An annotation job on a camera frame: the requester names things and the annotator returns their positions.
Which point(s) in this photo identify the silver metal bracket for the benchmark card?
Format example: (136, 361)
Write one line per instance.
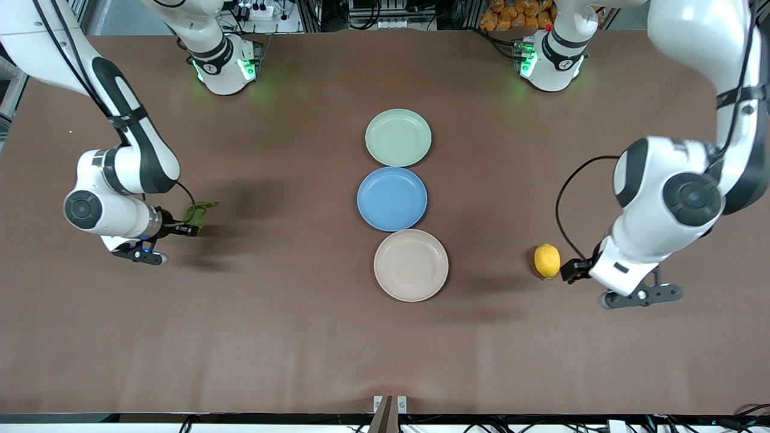
(377, 402)

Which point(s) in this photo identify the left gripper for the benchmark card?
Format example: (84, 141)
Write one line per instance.
(576, 269)

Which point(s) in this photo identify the green lettuce leaf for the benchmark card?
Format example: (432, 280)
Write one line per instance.
(201, 210)

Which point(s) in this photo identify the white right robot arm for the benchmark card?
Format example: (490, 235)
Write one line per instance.
(102, 210)

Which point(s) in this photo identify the yellow lemon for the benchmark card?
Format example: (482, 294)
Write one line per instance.
(547, 260)

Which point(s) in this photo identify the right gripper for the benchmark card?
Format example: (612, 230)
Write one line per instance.
(175, 228)

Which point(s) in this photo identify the aluminium frame profile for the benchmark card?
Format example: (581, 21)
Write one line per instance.
(759, 12)

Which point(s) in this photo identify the white adapter box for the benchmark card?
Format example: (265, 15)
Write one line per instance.
(618, 426)

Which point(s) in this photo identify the white power strip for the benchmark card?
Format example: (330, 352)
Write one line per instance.
(258, 11)

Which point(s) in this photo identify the brown post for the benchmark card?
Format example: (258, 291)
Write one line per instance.
(385, 421)

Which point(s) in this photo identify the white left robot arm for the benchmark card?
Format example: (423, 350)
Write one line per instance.
(692, 36)

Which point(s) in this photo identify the blue plate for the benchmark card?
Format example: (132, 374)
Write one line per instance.
(391, 198)

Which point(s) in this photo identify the grey aluminium side rail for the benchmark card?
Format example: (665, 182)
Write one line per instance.
(7, 102)

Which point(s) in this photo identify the light green plate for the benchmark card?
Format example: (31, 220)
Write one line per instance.
(398, 137)

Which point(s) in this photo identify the beige plate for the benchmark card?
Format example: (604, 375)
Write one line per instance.
(411, 264)

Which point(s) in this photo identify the orange snack bags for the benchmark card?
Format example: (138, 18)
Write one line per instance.
(511, 15)

